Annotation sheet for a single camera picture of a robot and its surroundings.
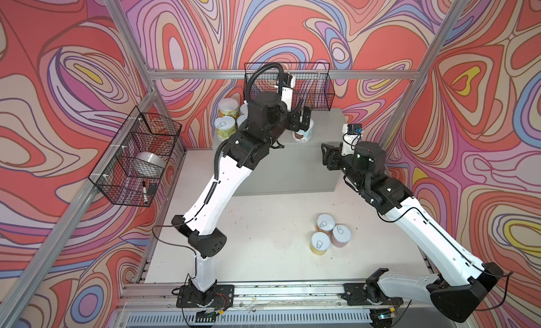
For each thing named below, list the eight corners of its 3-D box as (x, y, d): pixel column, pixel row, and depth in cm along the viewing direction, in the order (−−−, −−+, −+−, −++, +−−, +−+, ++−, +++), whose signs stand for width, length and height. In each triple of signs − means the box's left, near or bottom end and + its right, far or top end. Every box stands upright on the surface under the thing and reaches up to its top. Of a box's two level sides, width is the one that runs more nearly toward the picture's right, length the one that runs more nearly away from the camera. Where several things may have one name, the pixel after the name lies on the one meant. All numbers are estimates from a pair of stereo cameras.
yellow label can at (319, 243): (310, 255, 84) (312, 250, 80) (308, 236, 89) (310, 231, 85) (328, 255, 84) (331, 250, 80) (325, 236, 89) (328, 231, 85)
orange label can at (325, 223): (316, 235, 89) (318, 230, 85) (314, 219, 94) (316, 213, 90) (333, 235, 89) (336, 230, 85) (330, 219, 94) (333, 213, 90)
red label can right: (331, 247, 86) (334, 242, 82) (328, 230, 91) (331, 224, 86) (349, 247, 86) (353, 242, 82) (345, 230, 91) (348, 224, 86)
